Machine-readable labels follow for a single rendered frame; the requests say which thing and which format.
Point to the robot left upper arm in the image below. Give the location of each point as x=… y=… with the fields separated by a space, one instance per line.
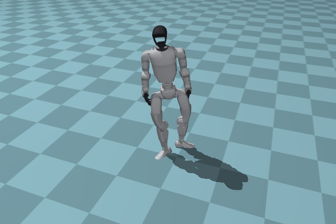
x=180 y=54

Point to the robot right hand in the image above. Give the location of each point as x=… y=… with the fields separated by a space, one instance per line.
x=146 y=98

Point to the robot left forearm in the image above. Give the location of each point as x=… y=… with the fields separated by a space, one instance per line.
x=187 y=83

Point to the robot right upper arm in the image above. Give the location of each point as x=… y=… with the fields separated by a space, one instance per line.
x=145 y=64

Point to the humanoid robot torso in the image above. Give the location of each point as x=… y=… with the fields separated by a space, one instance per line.
x=164 y=66

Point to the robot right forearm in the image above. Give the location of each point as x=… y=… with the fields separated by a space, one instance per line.
x=145 y=86

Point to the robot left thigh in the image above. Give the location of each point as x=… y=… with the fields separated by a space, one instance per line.
x=185 y=107

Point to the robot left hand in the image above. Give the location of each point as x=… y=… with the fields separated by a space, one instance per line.
x=188 y=93

